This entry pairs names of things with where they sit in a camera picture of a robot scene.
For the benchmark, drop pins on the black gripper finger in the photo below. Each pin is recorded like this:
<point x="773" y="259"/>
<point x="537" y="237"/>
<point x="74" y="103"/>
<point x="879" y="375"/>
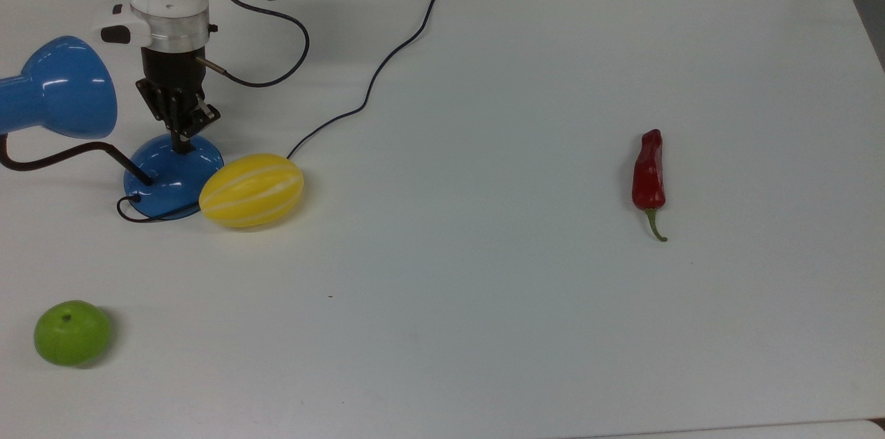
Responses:
<point x="207" y="115"/>
<point x="182" y="142"/>

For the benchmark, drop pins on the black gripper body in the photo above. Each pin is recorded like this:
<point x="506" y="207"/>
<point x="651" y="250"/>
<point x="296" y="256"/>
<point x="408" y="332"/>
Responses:
<point x="169" y="83"/>

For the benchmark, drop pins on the blue desk lamp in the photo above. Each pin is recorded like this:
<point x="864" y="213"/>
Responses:
<point x="173" y="176"/>

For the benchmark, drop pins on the yellow striped toy melon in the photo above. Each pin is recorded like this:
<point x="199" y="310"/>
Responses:
<point x="252" y="190"/>

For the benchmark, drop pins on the green toy apple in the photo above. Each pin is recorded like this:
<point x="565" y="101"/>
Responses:
<point x="71" y="332"/>

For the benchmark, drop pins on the red toy chili pepper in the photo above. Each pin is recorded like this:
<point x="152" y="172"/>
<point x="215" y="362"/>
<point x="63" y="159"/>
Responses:
<point x="648" y="176"/>

